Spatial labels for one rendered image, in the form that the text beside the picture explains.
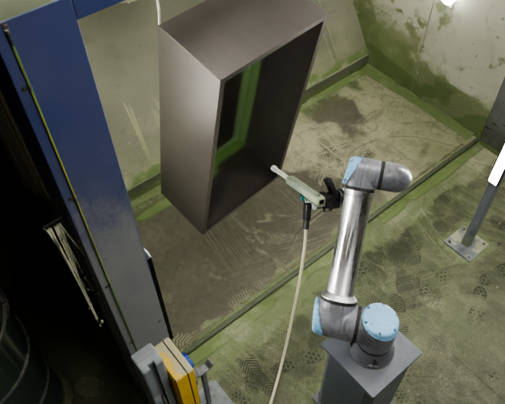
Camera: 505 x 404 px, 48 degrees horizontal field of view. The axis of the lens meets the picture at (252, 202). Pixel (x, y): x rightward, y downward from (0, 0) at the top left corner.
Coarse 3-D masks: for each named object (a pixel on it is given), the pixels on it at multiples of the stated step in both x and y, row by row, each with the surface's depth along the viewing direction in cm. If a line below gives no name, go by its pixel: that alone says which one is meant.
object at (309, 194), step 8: (272, 168) 297; (288, 176) 283; (288, 184) 283; (296, 184) 275; (304, 184) 273; (304, 192) 268; (312, 192) 264; (304, 200) 272; (312, 200) 263; (320, 200) 259; (304, 208) 272; (304, 216) 274; (304, 224) 275
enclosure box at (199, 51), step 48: (240, 0) 225; (288, 0) 229; (192, 48) 208; (240, 48) 211; (288, 48) 259; (192, 96) 223; (240, 96) 303; (288, 96) 279; (192, 144) 248; (240, 144) 338; (288, 144) 302; (192, 192) 280; (240, 192) 320
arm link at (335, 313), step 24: (360, 168) 218; (384, 168) 217; (360, 192) 219; (360, 216) 220; (336, 240) 226; (360, 240) 222; (336, 264) 224; (336, 288) 224; (336, 312) 223; (336, 336) 225
